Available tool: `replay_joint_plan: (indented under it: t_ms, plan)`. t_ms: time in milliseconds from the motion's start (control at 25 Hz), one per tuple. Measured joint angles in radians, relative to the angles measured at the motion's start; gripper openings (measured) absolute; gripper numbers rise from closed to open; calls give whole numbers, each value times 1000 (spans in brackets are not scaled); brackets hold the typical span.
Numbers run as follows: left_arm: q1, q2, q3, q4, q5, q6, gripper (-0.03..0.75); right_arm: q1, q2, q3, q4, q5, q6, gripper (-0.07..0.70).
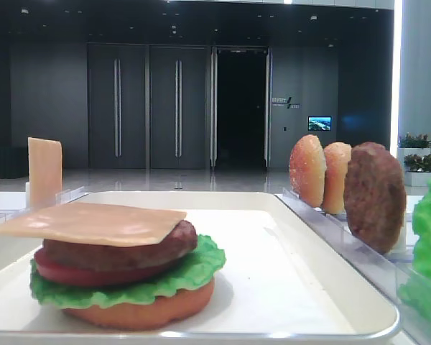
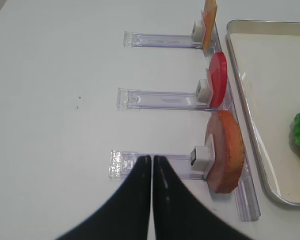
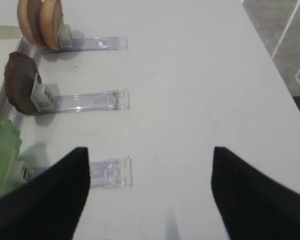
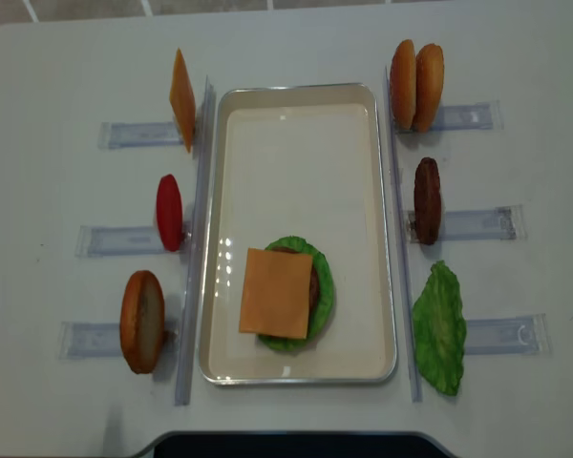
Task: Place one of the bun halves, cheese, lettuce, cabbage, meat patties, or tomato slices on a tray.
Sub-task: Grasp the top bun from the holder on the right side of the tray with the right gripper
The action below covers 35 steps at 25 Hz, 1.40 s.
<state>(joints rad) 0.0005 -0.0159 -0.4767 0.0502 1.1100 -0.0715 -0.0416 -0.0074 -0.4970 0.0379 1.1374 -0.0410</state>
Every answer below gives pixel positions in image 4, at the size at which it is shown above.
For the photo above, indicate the clear holder for patty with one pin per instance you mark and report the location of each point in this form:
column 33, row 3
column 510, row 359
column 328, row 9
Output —
column 499, row 223

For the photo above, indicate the clear holder for tomato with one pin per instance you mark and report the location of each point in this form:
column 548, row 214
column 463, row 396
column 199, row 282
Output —
column 100, row 241

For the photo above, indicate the red tomato slice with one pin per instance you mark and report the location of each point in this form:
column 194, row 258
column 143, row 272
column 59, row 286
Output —
column 169, row 213

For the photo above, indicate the upright brown meat patty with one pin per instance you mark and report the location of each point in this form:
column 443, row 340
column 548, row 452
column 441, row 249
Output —
column 427, row 201

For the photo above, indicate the green lettuce on tray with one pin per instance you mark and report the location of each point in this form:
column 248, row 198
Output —
column 319, row 318

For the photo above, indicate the clear holder for lettuce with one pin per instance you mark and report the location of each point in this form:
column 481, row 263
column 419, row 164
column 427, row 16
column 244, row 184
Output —
column 519, row 335

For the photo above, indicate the upright orange cheese slice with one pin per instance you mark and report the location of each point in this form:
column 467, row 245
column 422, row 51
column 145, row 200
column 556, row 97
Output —
column 182, row 101

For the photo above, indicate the metal baking tray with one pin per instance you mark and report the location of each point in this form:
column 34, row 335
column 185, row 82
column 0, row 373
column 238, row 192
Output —
column 306, row 162

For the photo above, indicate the brown meat patty on tray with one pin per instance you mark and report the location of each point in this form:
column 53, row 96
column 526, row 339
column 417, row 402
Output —
column 314, row 287

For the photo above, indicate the left long clear rail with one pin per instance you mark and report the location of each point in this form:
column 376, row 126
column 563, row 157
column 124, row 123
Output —
column 203, row 150

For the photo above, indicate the long clear rail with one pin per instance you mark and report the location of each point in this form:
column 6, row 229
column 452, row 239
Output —
column 203, row 150
column 404, row 272

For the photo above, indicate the upright green lettuce leaf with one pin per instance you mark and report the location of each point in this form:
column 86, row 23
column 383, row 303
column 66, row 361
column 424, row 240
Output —
column 440, row 330

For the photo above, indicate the clear holder for right buns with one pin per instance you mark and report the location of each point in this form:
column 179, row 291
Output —
column 478, row 116

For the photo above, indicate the clear holder for left bun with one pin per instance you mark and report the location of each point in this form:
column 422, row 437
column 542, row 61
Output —
column 80, row 340

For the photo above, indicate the flat orange cheese slice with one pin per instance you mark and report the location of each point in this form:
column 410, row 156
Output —
column 275, row 299

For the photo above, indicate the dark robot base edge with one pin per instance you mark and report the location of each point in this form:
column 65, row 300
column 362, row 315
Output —
column 297, row 445

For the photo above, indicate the clear holder for cheese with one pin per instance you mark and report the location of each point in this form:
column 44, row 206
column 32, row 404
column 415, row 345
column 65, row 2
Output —
column 133, row 135

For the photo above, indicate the left bread bun slice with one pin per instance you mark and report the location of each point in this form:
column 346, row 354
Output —
column 141, row 325

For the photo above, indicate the right long clear rail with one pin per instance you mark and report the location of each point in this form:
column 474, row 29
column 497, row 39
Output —
column 404, row 272

